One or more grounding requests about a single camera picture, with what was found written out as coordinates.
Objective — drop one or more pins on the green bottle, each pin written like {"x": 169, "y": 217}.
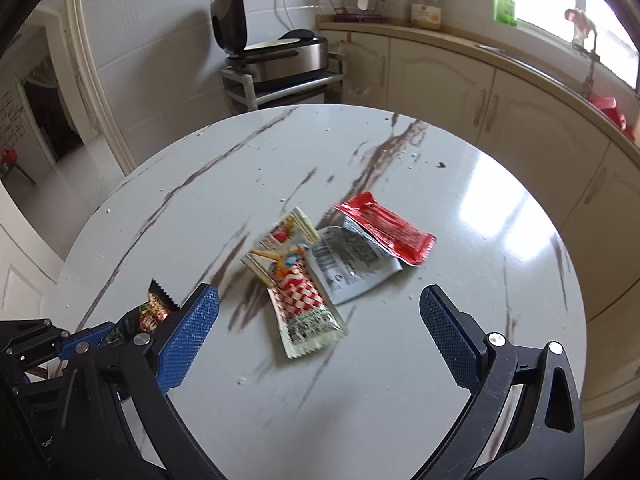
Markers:
{"x": 506, "y": 7}

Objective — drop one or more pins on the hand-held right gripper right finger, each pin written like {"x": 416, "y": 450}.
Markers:
{"x": 450, "y": 340}

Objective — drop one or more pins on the red chair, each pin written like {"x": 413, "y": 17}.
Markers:
{"x": 7, "y": 157}

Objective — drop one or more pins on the cream door frame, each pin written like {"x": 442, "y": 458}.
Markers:
{"x": 95, "y": 85}

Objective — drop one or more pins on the large clear jar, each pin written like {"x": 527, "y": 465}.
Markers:
{"x": 426, "y": 15}

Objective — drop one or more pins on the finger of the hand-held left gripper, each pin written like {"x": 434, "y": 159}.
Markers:
{"x": 97, "y": 334}

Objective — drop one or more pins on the metal faucet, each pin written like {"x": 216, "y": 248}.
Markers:
{"x": 592, "y": 60}

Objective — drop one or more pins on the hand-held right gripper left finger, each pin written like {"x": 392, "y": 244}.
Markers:
{"x": 190, "y": 340}

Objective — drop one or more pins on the grey rack cart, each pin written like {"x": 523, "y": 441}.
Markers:
{"x": 247, "y": 92}

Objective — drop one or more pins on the silver barcode wrapper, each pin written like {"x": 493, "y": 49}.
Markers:
{"x": 345, "y": 265}

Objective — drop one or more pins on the dark zigzag-edged snack wrapper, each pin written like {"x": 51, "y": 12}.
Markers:
{"x": 150, "y": 312}

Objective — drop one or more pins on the beige countertop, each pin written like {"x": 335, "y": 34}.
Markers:
{"x": 450, "y": 39}

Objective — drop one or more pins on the black and silver electric cooker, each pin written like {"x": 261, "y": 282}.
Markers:
{"x": 290, "y": 57}

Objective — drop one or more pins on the cream kitchen cabinets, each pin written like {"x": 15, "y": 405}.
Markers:
{"x": 535, "y": 125}

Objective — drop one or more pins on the cartoon printed sauce packet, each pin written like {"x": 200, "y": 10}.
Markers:
{"x": 300, "y": 295}

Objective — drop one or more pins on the red snack wrapper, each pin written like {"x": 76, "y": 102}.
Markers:
{"x": 385, "y": 225}

